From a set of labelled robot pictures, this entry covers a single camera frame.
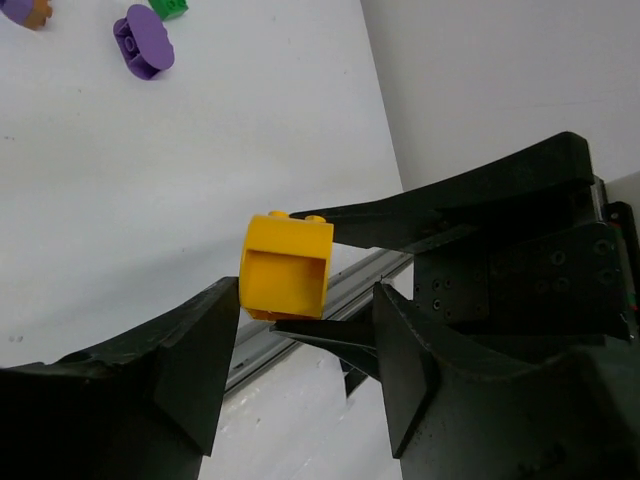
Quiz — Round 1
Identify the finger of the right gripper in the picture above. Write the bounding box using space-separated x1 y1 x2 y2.
269 320 380 395

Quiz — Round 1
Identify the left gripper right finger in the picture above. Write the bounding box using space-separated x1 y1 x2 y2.
373 284 639 479

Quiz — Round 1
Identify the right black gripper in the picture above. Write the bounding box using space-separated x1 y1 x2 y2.
291 132 639 343

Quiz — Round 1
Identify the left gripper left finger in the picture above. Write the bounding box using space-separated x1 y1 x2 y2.
1 277 240 479

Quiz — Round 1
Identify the yellow oval printed lego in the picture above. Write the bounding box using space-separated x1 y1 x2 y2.
239 211 334 322

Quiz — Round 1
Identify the purple oval lego piece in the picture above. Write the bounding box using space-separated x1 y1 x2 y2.
113 4 175 81

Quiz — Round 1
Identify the green lego block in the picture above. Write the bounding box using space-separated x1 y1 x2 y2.
149 0 189 21

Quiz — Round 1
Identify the pink orange lego piece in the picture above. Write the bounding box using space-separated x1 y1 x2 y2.
1 0 53 30

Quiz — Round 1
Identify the aluminium rail base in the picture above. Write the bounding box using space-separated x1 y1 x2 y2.
225 250 413 395

